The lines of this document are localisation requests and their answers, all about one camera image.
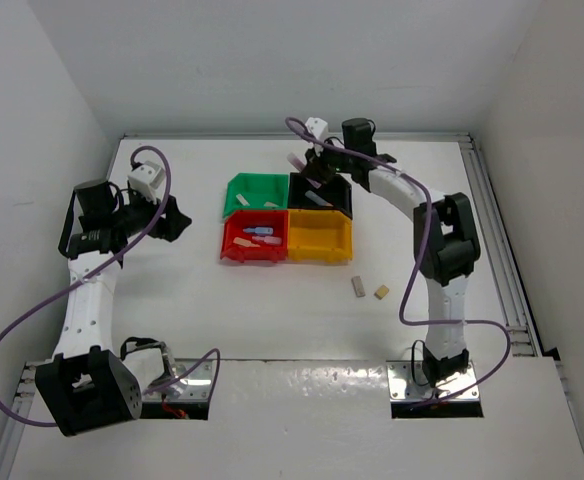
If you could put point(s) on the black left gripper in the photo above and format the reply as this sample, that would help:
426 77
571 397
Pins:
170 226

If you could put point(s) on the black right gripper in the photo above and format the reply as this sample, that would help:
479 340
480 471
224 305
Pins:
316 165

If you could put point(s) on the beige white mini stapler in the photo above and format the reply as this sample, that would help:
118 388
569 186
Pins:
242 200

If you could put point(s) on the orange correction tape dispenser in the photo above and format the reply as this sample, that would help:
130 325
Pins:
243 242

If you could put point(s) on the beige staple box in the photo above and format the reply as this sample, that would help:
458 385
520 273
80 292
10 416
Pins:
358 286

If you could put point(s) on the tan eraser block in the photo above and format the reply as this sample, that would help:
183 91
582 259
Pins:
381 292

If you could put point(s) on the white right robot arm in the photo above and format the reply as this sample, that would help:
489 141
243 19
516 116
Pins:
446 245

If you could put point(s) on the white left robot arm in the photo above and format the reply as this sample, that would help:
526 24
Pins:
86 385

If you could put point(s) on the black plastic bin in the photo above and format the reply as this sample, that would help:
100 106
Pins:
338 192

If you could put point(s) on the red plastic bin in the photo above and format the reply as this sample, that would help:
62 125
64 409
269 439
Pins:
240 219

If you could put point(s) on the yellow plastic bin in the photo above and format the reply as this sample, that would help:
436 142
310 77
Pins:
319 236

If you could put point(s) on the green plastic bin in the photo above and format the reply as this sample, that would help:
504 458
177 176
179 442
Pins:
257 188

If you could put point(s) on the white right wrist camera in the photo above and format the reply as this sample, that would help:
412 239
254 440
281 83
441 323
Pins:
317 128

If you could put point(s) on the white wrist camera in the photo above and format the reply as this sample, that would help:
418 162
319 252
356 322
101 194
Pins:
317 128
144 176

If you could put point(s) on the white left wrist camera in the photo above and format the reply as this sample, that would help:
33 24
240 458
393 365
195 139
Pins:
144 176

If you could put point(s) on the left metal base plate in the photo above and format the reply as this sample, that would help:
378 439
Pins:
194 387

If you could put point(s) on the metal base plate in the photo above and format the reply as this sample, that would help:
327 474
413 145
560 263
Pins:
194 387
407 384

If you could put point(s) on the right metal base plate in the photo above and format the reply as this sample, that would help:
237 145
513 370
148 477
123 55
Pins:
407 384

